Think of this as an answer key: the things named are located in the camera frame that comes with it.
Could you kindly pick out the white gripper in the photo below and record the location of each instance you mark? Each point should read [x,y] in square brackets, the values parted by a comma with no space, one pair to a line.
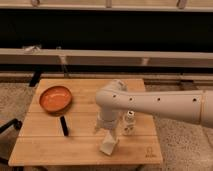
[107,125]

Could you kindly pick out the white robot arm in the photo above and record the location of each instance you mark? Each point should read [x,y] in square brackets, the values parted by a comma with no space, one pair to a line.
[193,106]

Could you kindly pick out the small clear bottle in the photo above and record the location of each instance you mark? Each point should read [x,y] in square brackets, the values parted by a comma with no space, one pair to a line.
[128,123]

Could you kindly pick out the black marker pen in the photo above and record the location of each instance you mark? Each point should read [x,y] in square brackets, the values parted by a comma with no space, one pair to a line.
[64,126]

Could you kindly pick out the wooden table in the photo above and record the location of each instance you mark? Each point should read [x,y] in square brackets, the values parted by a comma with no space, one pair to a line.
[41,140]

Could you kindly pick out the orange round bowl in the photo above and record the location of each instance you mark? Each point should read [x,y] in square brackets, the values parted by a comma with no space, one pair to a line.
[55,98]

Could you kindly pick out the black chair frame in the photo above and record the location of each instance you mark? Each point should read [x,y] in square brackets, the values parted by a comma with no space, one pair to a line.
[16,124]

